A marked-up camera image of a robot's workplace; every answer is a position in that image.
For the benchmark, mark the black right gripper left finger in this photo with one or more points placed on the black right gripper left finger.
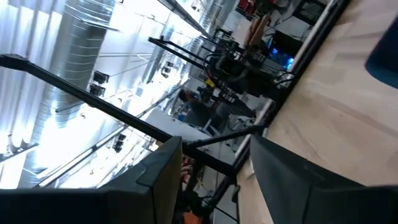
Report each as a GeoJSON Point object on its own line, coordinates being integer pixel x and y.
{"type": "Point", "coordinates": [93, 207]}

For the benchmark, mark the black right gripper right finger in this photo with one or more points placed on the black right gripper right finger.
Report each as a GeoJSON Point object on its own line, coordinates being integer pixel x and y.
{"type": "Point", "coordinates": [304, 199]}

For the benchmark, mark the navy fabric basket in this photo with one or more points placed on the navy fabric basket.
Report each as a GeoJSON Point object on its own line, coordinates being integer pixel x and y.
{"type": "Point", "coordinates": [387, 59]}

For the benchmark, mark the orange object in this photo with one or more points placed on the orange object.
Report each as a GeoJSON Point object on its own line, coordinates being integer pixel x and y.
{"type": "Point", "coordinates": [192, 218]}

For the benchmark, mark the person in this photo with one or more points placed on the person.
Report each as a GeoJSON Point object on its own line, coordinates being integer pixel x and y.
{"type": "Point", "coordinates": [199, 112]}

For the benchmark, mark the black background rig frame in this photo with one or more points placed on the black background rig frame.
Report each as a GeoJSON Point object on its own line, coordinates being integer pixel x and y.
{"type": "Point", "coordinates": [177, 51]}

